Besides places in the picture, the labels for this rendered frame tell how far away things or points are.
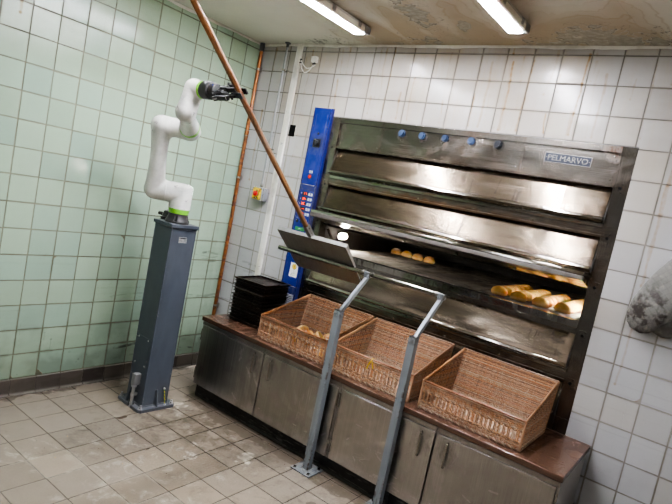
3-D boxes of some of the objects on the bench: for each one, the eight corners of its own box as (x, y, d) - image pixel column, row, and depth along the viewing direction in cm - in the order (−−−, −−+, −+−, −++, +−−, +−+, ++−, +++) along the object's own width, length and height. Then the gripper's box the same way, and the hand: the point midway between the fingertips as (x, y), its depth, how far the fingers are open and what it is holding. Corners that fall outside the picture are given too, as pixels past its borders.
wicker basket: (303, 330, 393) (310, 292, 390) (367, 356, 360) (376, 315, 358) (255, 336, 354) (262, 294, 351) (322, 366, 321) (331, 320, 318)
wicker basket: (368, 357, 360) (377, 316, 357) (446, 388, 328) (456, 343, 325) (324, 367, 320) (333, 321, 317) (408, 404, 288) (419, 353, 285)
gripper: (225, 88, 285) (257, 90, 271) (205, 106, 278) (237, 110, 264) (219, 75, 280) (251, 77, 266) (198, 93, 273) (230, 96, 259)
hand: (239, 93), depth 267 cm, fingers closed on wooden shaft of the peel, 3 cm apart
